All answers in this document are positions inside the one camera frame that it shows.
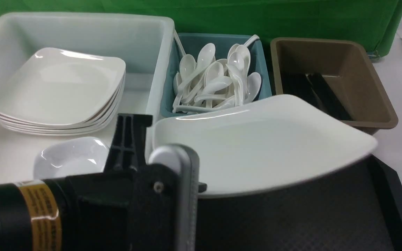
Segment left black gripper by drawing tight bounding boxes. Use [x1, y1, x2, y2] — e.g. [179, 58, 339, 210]
[44, 113, 177, 251]

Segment large white square plate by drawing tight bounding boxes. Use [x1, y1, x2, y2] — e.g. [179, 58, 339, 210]
[152, 95, 378, 199]

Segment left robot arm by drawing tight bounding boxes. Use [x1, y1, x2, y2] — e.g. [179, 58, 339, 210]
[0, 113, 207, 251]

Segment stack of white bowls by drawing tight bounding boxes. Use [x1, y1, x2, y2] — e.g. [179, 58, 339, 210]
[32, 137, 110, 180]

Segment stack of white plates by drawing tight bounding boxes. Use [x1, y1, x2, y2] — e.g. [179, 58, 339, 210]
[0, 47, 126, 136]

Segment pile of white spoons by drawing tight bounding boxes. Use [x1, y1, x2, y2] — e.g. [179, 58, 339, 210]
[172, 31, 263, 113]

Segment large white plastic bin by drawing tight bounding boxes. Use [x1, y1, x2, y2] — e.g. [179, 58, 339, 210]
[0, 13, 174, 184]

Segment teal plastic spoon bin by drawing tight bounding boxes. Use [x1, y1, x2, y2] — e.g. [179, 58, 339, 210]
[160, 33, 273, 118]

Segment black chopsticks in bin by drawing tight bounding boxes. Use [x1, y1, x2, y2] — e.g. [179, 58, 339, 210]
[281, 72, 354, 121]

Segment brown plastic chopstick bin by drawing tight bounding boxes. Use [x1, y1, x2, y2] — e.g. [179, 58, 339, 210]
[270, 38, 399, 135]

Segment black serving tray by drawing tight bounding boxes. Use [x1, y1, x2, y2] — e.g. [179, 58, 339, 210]
[195, 156, 402, 251]

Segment green cloth backdrop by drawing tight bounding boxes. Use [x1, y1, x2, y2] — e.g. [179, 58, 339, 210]
[0, 0, 402, 56]

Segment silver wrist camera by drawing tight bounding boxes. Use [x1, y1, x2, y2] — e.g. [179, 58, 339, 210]
[149, 144, 200, 251]

